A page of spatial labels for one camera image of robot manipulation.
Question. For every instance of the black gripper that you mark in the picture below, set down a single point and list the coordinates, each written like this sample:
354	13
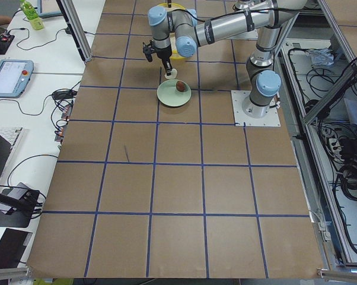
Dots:
163	53

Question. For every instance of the white bun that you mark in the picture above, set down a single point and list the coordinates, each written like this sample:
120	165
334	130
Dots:
171	75

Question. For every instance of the yellow steamer top layer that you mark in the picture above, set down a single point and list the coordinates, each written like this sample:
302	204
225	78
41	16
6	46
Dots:
171	6

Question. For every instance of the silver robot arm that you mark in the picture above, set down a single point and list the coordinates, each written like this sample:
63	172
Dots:
267	17

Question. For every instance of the brown bun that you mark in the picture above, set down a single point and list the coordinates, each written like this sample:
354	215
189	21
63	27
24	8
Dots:
180	86

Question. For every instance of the green plate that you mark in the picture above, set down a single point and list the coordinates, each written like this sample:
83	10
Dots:
169	96

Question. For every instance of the black power adapter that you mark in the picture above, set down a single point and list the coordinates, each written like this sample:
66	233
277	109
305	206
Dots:
63	94

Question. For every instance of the green tea bottle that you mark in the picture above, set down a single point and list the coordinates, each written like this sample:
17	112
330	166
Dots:
31	14

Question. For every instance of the crumpled white cloth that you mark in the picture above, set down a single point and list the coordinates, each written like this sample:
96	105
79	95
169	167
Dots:
321	57

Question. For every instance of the teach pendant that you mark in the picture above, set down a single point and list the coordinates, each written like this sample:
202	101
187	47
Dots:
14	77

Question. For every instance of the small red circuit board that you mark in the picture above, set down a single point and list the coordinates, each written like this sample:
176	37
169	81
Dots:
6	38

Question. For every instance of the white keyboard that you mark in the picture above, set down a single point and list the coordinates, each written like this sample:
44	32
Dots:
14	135

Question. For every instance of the white power strip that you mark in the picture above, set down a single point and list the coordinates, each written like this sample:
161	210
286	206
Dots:
332	144

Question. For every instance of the aluminium diagonal strut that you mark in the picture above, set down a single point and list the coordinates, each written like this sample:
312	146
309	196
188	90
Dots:
336	91

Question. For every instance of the white rear base plate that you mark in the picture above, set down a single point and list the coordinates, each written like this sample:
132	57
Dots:
250	35

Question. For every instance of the aluminium frame post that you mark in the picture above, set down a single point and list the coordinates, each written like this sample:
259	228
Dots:
73	23

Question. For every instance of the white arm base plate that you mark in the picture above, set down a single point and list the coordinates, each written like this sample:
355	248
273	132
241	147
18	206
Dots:
270	117

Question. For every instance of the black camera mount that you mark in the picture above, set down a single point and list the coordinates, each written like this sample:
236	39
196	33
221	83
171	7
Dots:
18	205

